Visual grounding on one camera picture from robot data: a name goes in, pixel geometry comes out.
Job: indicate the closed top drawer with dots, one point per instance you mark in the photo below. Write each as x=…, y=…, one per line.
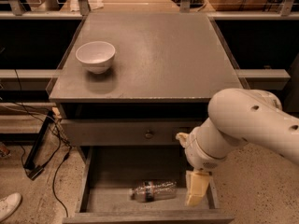
x=125, y=132

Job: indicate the black metal stand leg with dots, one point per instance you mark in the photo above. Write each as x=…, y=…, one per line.
x=32, y=170

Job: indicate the white ceramic bowl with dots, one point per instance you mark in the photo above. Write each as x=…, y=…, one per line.
x=96, y=57

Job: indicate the round metal drawer knob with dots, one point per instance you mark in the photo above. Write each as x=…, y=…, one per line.
x=148, y=134

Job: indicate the white sneaker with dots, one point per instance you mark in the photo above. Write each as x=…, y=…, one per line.
x=9, y=205

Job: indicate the open middle drawer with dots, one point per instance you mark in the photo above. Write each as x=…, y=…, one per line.
x=112, y=173

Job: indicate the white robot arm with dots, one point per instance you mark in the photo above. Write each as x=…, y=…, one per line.
x=236, y=117

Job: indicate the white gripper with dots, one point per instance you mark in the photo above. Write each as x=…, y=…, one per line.
x=199, y=154

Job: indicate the grey wooden cabinet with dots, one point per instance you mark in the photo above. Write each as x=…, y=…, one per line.
x=167, y=66

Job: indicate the clear plastic water bottle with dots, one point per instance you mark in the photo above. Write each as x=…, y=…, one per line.
x=153, y=190

